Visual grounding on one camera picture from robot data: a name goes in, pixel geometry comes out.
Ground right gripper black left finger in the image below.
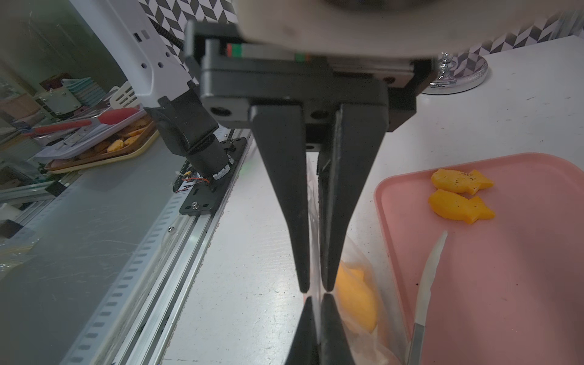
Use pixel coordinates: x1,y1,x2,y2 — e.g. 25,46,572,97
284,297,319,365

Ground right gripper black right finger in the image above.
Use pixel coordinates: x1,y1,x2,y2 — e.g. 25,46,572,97
319,294,355,365

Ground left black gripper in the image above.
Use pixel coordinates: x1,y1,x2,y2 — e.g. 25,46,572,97
183,21,433,293

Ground clear resealable bag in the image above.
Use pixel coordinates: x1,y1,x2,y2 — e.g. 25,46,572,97
304,161,401,364

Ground orange cookie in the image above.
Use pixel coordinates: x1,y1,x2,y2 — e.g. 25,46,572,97
335,262,379,334

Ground steel tongs with white tips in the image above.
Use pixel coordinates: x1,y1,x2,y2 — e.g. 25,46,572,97
406,231,448,365

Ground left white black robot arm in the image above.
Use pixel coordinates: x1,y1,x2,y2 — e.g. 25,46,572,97
74,1,436,292

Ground yellow duck cookie left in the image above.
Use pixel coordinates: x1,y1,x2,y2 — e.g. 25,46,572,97
431,169,494,196

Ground yellow duck cookie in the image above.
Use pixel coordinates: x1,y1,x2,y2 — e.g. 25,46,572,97
431,169,494,196
428,189,495,224

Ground yellow duck cookie right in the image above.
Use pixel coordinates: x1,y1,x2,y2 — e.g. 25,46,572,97
428,189,495,224

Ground pink plastic tray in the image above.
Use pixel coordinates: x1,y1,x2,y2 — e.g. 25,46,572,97
374,153,583,364

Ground background tray with utensils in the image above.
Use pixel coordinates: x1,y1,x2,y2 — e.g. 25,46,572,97
33,109,158,173

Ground aluminium front rail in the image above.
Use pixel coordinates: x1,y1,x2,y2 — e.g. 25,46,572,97
58,127,252,365

